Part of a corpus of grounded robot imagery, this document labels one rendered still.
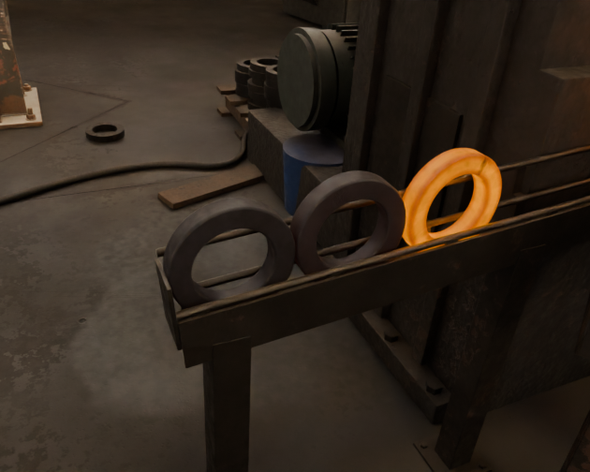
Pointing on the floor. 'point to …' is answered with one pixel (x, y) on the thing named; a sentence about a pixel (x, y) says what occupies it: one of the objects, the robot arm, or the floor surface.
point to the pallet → (251, 90)
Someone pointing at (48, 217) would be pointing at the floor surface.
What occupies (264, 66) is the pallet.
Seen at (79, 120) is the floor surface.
